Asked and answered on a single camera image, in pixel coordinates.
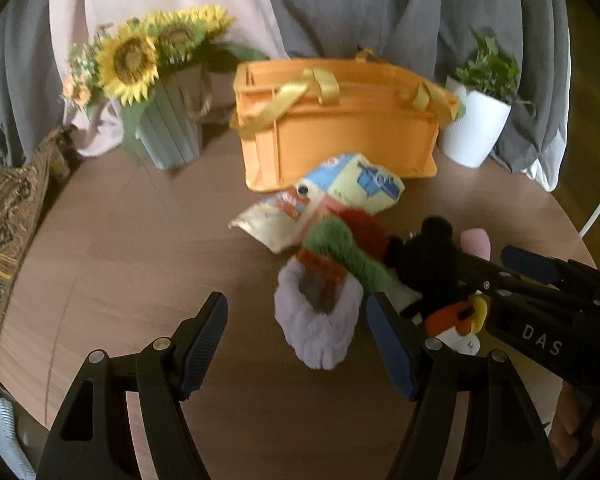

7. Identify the light grey cushion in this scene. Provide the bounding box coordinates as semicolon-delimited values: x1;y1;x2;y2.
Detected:
0;387;36;480

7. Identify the pink plush toy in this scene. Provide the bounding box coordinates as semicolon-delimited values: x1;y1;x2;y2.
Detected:
460;228;492;261

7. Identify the red and green plush toy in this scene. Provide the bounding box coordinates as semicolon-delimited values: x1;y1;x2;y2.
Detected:
295;209;421;318

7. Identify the artificial sunflower bouquet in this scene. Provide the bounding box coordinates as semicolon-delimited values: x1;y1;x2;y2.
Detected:
60;5;268;161

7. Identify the purple fluffy slipper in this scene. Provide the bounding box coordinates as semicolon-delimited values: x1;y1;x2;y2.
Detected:
273;255;365;372

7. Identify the green leafy plant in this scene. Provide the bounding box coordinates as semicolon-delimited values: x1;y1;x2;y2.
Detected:
452;25;537;113

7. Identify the person's right hand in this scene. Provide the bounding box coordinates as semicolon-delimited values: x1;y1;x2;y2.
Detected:
550;382;588;471

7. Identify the orange storage box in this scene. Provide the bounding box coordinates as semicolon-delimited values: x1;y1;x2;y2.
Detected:
230;50;462;194

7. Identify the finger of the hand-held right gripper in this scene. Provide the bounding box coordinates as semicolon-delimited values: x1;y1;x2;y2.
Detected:
452;251;531;311
501;245;600;297

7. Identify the white plant pot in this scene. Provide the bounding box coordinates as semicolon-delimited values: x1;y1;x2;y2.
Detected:
437;76;513;169

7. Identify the black plush toy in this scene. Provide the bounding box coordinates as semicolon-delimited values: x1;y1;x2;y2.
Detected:
385;216;468;326

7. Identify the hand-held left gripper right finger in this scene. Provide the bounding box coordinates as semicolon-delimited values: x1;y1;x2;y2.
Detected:
366;291;563;480

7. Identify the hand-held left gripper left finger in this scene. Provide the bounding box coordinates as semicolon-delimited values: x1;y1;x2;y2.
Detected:
36;291;229;480

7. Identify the grey curtain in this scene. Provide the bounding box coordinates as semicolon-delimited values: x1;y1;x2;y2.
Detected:
259;0;572;192
0;0;87;167

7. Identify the grey-green ribbed vase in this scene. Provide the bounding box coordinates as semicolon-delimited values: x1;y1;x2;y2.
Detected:
122;65;212;171

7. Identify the patterned woven cloth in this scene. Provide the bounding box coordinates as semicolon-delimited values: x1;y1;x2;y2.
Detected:
0;125;83;376

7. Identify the orange and white plush toy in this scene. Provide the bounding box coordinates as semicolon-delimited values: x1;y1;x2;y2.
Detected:
424;294;490;357

